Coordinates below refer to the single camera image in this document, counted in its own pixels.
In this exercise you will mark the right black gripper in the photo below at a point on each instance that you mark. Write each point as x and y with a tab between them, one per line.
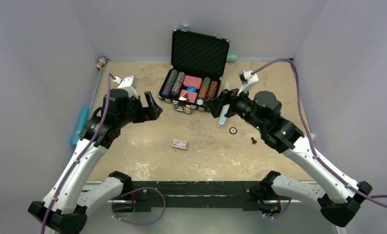
215	105

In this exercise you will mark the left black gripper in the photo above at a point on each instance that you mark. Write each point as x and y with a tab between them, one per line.
154	110

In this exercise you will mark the blue stapler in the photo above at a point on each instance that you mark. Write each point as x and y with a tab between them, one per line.
223	118

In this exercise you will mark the green stapler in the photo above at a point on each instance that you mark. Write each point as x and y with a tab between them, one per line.
227	85

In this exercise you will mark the red white staple box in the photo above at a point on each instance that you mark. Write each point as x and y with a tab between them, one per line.
179	144

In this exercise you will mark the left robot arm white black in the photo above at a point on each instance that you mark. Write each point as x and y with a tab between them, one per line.
66	208

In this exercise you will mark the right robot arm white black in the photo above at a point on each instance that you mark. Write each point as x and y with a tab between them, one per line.
334	193

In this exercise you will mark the blue dealer button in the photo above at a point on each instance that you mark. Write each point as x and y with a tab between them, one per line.
191	89

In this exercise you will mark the brown poker chip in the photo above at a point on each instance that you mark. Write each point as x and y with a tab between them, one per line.
232	130

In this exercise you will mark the pink card deck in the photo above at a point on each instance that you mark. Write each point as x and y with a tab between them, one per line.
191	81

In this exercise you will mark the black poker chip case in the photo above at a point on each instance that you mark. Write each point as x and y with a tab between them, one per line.
196	55

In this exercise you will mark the mint green cylinder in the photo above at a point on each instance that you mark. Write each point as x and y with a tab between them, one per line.
231	58

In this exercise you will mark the teal cylinder tool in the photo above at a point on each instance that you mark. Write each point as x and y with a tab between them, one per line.
79	127

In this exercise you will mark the small orange bottle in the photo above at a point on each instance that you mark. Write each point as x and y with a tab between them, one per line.
101	62

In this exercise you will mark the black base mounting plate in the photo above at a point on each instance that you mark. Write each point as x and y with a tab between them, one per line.
244	195

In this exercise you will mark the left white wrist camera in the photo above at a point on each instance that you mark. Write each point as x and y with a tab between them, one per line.
127	83

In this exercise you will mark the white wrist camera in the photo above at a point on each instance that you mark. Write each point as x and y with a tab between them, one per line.
127	83
248	79

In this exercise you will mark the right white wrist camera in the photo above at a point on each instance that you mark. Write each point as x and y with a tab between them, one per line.
248	79

